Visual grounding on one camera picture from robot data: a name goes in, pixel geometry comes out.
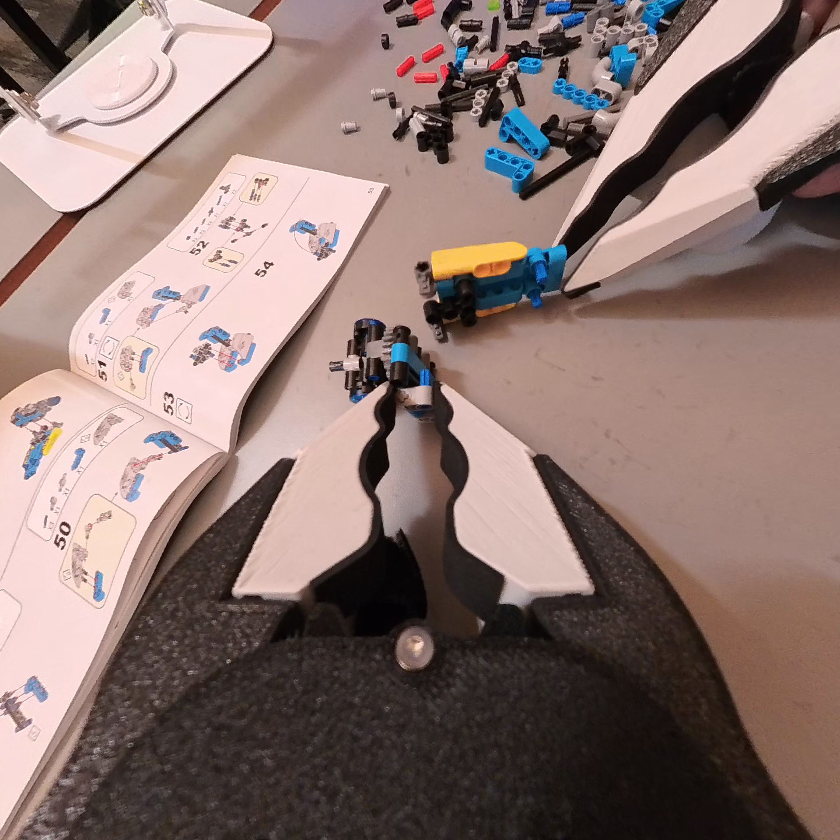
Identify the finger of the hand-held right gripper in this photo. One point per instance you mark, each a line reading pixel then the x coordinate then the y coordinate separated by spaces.
pixel 695 210
pixel 649 118

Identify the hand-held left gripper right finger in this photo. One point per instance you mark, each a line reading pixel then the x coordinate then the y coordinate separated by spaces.
pixel 518 518

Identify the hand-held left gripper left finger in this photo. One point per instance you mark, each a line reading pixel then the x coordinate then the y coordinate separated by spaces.
pixel 308 518

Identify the black and blue gear assembly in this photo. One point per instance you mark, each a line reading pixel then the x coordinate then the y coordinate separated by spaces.
pixel 384 358

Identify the yellow and blue brick assembly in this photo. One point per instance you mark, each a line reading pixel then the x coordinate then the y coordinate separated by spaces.
pixel 472 259

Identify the grey desk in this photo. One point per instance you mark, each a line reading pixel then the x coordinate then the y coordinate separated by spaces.
pixel 689 459

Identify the person's right hand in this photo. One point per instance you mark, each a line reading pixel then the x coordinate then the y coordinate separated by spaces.
pixel 823 16

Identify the pile of loose building pieces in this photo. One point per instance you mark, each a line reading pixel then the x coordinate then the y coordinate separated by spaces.
pixel 522 128

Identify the open instruction booklet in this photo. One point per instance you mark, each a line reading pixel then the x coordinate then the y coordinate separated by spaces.
pixel 354 197

